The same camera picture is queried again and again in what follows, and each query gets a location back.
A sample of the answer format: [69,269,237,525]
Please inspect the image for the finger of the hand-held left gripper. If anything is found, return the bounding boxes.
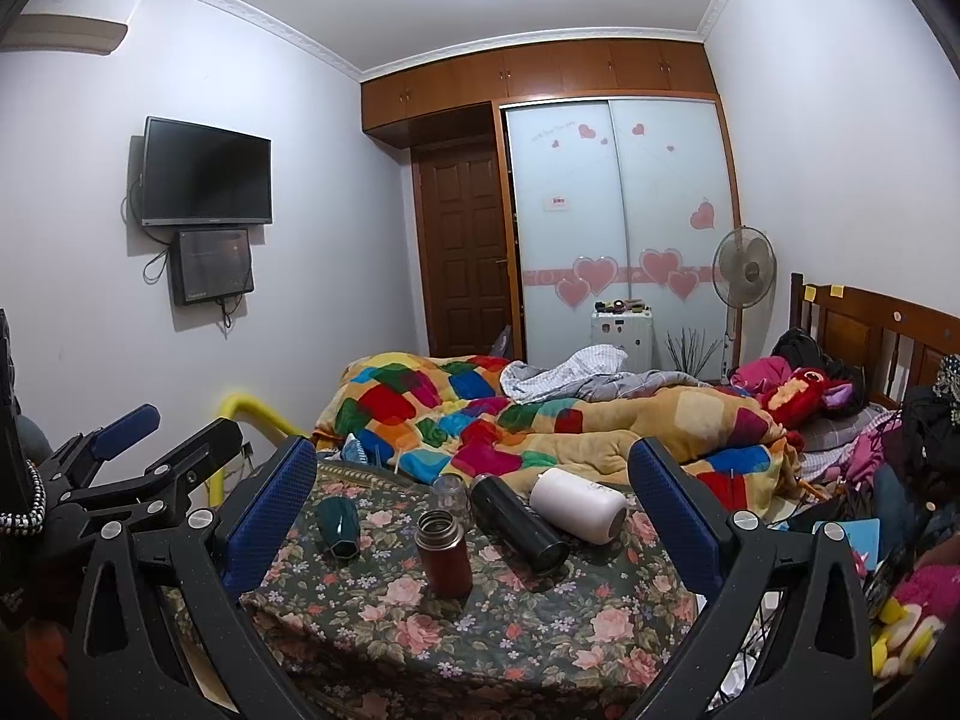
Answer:
[30,403,162,492]
[56,416,245,541]

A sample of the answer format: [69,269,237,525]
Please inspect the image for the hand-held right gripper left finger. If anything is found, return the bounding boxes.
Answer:
[71,435,320,720]

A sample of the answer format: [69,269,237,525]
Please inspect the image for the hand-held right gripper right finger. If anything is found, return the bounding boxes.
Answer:
[627,438,875,720]

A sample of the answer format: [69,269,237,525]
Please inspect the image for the dark green cup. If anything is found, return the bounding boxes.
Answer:
[315,498,362,563]

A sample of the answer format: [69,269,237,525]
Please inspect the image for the white thermos bottle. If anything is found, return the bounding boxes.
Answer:
[529,466,629,546]

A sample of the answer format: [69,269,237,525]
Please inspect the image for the black thermos bottle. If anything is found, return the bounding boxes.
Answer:
[469,473,572,573]

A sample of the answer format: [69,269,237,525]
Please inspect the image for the bundle of dry twigs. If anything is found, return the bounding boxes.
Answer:
[666,328,722,379]

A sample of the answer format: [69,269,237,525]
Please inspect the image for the pink clothes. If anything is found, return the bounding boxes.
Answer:
[730,356,794,395]

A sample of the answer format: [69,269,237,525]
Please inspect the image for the grey plaid sheet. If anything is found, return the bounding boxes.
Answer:
[500,343,713,403]

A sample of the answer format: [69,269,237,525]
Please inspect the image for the blue box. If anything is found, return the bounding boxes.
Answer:
[810,516,884,580]

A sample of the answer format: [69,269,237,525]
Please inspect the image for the red plush toy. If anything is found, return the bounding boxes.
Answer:
[757,366,860,430]

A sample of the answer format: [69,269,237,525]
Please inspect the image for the brown red thermos bottle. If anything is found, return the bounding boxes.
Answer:
[415,509,476,600]

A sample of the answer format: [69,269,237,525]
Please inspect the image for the clear glass jar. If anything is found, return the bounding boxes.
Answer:
[429,474,470,523]

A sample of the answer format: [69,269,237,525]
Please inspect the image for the small white appliance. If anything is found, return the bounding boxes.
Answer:
[590,298,653,374]

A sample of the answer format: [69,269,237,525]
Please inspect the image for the black jacket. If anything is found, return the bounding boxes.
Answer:
[771,327,867,415]

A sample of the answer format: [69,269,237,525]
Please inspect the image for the floral tablecloth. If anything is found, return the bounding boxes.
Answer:
[161,457,725,720]

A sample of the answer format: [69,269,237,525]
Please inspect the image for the colourful patchwork quilt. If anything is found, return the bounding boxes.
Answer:
[311,351,803,502]

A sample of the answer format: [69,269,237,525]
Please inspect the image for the standing fan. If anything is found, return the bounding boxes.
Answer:
[711,226,777,385]

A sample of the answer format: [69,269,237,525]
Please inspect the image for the yellow plush toy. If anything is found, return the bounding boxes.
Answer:
[870,598,947,682]

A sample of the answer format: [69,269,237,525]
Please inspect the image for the wooden bed headboard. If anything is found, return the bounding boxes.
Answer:
[789,273,960,410]

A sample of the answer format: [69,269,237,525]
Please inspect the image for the black clothes pile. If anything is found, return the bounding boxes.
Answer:
[898,354,960,500]

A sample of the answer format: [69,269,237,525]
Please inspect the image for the brown wooden door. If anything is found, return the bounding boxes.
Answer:
[411,131,520,359]

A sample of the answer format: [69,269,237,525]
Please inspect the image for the wooden wardrobe with sliding doors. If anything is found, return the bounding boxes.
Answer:
[360,36,743,383]

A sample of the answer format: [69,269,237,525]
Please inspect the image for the yellow padded rail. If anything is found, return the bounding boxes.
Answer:
[208,388,312,505]

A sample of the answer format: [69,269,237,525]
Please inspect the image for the black wire basket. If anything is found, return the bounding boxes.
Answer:
[697,589,790,720]

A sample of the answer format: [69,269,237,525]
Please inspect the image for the small black wall monitor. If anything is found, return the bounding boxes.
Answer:
[169,228,256,307]

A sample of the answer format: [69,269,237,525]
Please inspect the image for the wall television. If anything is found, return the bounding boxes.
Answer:
[139,116,274,228]

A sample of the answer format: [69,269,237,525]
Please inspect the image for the wall air conditioner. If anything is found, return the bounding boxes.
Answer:
[0,13,130,56]

